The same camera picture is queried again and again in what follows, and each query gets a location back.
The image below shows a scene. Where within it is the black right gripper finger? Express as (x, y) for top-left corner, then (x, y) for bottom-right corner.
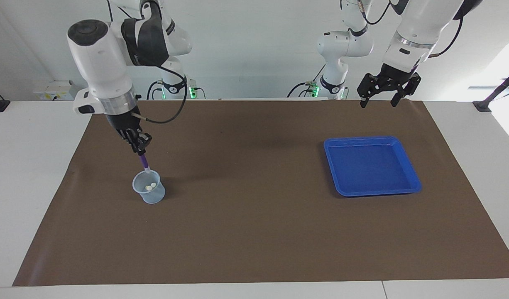
(136, 131), (152, 154)
(118, 128), (144, 155)

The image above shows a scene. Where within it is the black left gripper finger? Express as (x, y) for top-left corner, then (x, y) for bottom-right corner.
(390, 74), (421, 108)
(357, 74), (384, 108)

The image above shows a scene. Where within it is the blue plastic tray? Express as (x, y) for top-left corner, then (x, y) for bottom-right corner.
(323, 136), (423, 197)

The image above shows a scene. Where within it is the translucent plastic cup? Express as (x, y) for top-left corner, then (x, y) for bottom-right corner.
(132, 170), (166, 204)

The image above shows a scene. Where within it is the white power strip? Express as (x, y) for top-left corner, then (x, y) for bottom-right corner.
(33, 80), (89, 101)

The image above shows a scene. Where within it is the brown table mat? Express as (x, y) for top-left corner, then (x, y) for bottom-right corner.
(12, 100), (509, 287)

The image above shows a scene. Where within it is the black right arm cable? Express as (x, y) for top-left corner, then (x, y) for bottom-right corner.
(130, 62), (188, 124)

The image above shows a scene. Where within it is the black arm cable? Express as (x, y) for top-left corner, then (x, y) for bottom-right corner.
(130, 62), (188, 124)
(358, 0), (465, 59)

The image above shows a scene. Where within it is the black base cable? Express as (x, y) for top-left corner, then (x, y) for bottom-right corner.
(287, 82), (315, 98)
(147, 80), (166, 100)

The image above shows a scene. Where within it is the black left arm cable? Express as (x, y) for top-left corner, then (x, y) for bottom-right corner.
(358, 0), (465, 59)

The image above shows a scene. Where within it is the black stand bracket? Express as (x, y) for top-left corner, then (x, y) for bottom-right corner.
(472, 66), (509, 113)

